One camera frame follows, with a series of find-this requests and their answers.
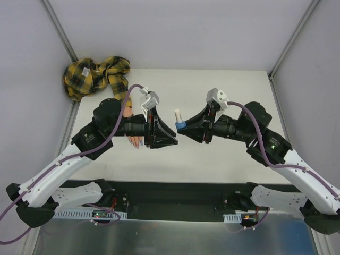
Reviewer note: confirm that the right white cable duct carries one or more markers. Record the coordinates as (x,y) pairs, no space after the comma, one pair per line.
(240,217)

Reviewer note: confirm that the right aluminium frame post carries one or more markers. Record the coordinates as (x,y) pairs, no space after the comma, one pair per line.
(307,15)

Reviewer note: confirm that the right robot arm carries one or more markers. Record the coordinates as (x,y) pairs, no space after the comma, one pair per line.
(316,202)

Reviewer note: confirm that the left aluminium frame post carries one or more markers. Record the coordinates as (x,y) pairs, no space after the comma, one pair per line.
(46,4)

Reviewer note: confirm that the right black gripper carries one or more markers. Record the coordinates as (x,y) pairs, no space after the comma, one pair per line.
(209,126)

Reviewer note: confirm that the aluminium frame post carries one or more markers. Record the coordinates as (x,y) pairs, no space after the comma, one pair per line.
(307,15)
(46,4)

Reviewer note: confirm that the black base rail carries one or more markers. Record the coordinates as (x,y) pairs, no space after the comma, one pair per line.
(187,202)

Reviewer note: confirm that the white nail polish cap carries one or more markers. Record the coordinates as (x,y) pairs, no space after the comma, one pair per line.
(178,116)

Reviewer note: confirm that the yellow plaid shirt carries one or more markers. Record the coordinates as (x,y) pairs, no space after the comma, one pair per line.
(86,77)

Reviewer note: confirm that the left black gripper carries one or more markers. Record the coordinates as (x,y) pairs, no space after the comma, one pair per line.
(151,128)

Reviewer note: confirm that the mannequin hand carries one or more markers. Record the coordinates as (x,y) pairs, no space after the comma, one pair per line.
(137,142)

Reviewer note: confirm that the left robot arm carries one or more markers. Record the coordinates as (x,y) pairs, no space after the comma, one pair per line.
(39,199)

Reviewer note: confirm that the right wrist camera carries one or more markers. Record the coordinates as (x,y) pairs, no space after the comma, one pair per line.
(218,100)

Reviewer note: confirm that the blue nail polish bottle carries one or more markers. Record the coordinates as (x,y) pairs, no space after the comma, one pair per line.
(180,125)

